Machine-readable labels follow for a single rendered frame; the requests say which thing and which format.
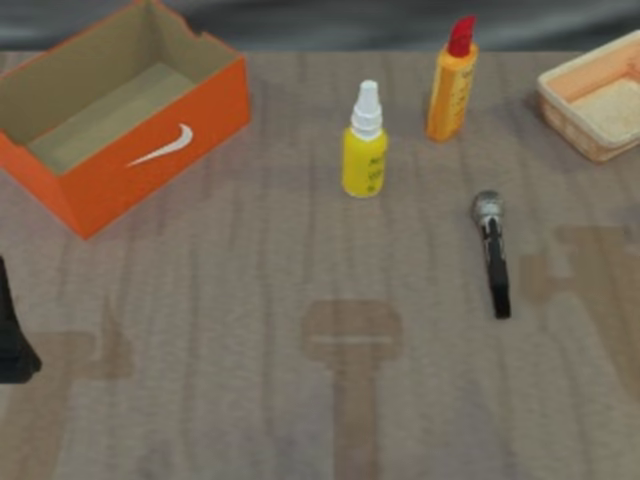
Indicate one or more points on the black microphone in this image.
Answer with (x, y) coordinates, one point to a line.
(492, 240)

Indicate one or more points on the orange cardboard shoe box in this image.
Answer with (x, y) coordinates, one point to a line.
(165, 150)

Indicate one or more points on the yellow dropper bottle white cap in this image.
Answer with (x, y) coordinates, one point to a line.
(364, 162)

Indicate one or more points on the orange bottle red cap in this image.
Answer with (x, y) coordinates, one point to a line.
(450, 95)

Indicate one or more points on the beige woven basket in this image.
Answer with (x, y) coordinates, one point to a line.
(597, 100)

